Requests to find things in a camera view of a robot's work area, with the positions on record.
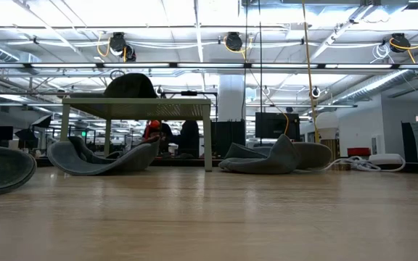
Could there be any silver ventilation duct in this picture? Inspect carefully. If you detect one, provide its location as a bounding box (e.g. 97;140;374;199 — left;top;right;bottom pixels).
334;68;417;104

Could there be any white power adapter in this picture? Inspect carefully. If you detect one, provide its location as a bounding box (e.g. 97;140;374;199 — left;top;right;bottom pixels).
368;153;404;166

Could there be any black hanging cable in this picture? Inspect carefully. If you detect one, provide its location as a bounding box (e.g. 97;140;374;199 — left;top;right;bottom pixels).
258;0;263;146

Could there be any green perforated metal shelf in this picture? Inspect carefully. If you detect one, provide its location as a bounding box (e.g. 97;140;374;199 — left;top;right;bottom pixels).
59;96;213;173

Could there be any black studio light shade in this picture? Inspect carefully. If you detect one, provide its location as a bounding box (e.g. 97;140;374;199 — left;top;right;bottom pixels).
30;114;53;129
15;128;39;149

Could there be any white lamp cable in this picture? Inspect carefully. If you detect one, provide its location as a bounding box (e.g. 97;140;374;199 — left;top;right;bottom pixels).
323;155;406;173

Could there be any person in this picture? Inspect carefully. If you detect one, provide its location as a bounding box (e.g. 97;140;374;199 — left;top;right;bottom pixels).
178;120;200;159

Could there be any white pillar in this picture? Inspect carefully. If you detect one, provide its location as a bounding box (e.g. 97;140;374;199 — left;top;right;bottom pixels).
218;74;247;123

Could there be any red box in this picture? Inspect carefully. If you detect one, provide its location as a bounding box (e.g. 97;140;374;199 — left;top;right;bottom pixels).
347;147;372;157

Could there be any brass lamp with white bulb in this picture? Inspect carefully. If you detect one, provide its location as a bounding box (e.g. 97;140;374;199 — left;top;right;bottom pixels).
315;111;351;171

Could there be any black ceiling cord reel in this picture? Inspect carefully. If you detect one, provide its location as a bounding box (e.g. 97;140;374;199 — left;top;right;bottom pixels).
225;31;244;52
390;33;407;54
109;31;127;54

